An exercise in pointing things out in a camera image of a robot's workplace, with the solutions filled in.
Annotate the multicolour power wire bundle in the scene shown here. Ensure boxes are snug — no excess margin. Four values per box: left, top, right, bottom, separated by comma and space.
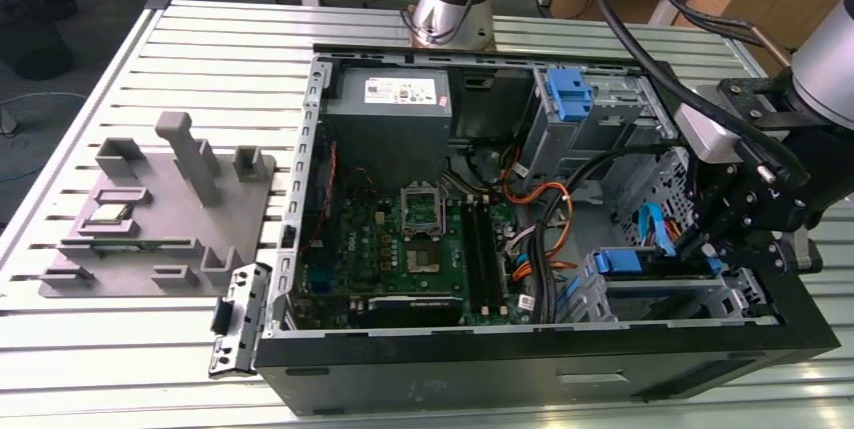
440, 141, 580, 283

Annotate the grey card retention bracket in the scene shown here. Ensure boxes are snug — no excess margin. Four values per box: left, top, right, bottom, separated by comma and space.
207, 261, 274, 380

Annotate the black RAM slot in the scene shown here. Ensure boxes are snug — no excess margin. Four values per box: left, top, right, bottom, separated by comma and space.
462, 193, 490, 316
478, 193, 513, 316

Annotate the green motherboard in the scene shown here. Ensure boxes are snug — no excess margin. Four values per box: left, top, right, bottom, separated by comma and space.
293, 193, 536, 330

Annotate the metal disk bay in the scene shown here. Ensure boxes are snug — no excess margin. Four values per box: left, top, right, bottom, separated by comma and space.
560, 247, 769, 323

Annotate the grey power supply unit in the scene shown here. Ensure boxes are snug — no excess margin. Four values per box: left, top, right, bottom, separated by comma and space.
318, 66, 456, 198

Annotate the silver CPU chip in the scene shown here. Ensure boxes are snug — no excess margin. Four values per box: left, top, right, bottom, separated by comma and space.
86, 204, 135, 228

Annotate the grey parts rack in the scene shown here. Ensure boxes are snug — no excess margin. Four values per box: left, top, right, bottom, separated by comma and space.
37, 111, 281, 303

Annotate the red twisted fan wire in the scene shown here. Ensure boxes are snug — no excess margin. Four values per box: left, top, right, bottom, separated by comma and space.
299, 142, 341, 253

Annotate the blue expansion slot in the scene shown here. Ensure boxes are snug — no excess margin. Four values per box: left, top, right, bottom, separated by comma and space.
307, 268, 335, 296

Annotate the black paired arm cable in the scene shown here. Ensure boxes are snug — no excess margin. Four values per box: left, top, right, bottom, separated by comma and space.
652, 0, 796, 65

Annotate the hard disk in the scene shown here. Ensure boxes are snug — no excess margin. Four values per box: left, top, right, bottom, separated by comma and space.
592, 246, 726, 281

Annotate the metal socket cover frame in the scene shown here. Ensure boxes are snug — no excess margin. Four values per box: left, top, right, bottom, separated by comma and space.
398, 183, 448, 243

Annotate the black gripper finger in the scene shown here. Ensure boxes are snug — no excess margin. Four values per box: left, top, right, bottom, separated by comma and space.
680, 163, 766, 260
706, 229, 797, 278

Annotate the black graphics card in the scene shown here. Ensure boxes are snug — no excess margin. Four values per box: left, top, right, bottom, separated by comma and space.
346, 293, 466, 330

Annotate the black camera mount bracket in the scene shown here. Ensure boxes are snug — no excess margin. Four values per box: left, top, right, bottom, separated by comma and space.
717, 76, 806, 131

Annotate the orange black disk power wire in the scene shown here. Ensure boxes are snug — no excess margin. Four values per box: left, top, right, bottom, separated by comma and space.
665, 211, 696, 249

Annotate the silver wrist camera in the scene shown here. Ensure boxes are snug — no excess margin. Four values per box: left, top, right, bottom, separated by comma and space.
792, 229, 824, 272
673, 97, 756, 165

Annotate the blue plastic drive latch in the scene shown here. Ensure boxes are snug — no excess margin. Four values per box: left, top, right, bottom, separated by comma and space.
544, 68, 596, 123

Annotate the CPU socket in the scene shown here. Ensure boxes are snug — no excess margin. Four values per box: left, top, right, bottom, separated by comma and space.
405, 241, 448, 275

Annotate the black open PC case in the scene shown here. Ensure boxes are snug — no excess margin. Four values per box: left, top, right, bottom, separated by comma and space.
253, 41, 844, 418

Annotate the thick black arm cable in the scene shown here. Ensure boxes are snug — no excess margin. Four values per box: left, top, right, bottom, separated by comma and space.
593, 0, 813, 185

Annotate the thick black internal cable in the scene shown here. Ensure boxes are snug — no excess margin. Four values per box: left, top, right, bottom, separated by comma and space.
530, 145, 669, 324

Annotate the metal drive cage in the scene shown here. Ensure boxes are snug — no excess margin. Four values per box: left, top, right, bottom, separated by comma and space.
520, 66, 677, 190

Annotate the green RAM stick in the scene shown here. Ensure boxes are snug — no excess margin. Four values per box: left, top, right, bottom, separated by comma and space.
90, 242, 166, 256

